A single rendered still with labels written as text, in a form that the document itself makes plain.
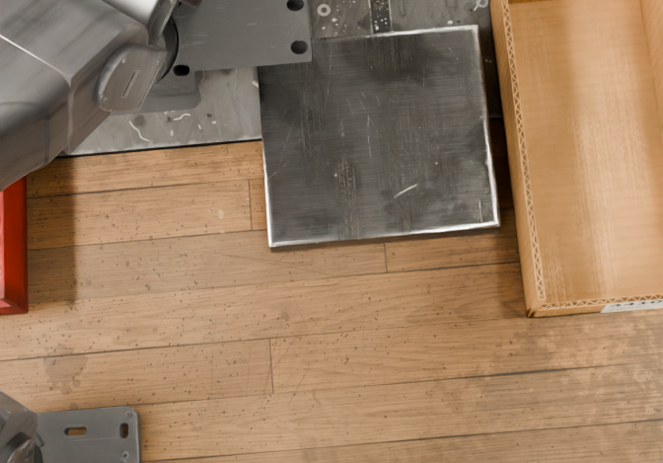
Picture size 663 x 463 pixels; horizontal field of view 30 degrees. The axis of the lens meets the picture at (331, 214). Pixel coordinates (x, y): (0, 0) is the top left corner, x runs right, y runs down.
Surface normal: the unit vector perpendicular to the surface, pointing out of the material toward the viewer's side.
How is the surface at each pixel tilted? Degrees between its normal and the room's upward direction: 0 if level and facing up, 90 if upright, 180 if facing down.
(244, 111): 0
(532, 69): 0
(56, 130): 87
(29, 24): 25
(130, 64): 90
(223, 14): 29
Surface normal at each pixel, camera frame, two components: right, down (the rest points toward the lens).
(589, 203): -0.04, -0.25
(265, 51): 0.02, 0.25
